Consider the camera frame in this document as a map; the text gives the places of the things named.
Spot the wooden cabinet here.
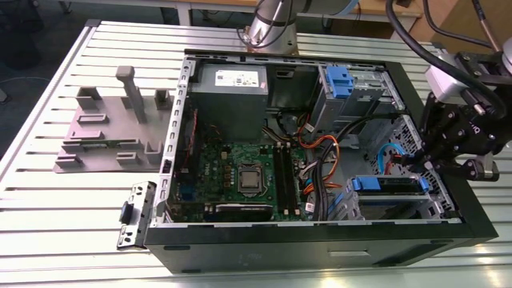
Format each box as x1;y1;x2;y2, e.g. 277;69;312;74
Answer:
405;0;512;79

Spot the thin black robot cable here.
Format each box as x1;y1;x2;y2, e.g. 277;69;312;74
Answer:
421;0;499;50

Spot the black open PC case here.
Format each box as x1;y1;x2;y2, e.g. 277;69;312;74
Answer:
143;47;501;274

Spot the thin coloured wire bundle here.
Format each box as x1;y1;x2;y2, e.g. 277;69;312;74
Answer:
201;123;224;142

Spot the green RAM stick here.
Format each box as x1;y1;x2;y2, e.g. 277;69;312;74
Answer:
79;140;121;148

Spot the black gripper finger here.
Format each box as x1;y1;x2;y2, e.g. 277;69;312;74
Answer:
411;92;461;169
425;158;501;182

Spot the orange yellow wire bundle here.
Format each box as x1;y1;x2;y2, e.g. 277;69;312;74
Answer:
299;134;343;196

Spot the CPU socket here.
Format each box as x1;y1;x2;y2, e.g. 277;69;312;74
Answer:
235;163;268;198

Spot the green motherboard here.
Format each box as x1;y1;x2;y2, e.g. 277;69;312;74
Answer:
171;142;317;223

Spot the thin red wire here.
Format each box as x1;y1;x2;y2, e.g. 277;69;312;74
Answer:
179;109;199;173

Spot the red black power wire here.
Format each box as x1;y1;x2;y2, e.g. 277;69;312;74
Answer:
393;152;419;173

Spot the grey power supply unit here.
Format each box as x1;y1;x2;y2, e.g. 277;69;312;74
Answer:
187;64;269;143

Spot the black cable bundle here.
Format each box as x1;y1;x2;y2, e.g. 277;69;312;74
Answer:
311;113;401;221

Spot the metal slot retention bracket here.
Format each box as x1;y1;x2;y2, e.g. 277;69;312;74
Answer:
116;181;157;251

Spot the black graphics card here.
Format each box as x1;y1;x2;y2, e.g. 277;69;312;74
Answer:
203;202;277;223

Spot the blue plastic drive latch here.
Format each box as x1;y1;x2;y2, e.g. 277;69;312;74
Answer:
325;66;355;100

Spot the braided grey robot cable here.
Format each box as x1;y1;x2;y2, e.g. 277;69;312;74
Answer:
471;0;503;53

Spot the silver CPU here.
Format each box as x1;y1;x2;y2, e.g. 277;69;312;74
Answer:
241;171;263;189

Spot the blue wire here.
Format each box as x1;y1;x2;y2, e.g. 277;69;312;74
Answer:
375;143;413;175

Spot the metal optical drive cage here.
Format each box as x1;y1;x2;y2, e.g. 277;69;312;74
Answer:
309;64;403;133

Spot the black RAM slot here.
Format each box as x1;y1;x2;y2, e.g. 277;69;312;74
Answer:
273;142;289;215
284;142;301;215

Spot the grey parts rack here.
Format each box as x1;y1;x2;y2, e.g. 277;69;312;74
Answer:
51;65;177;175

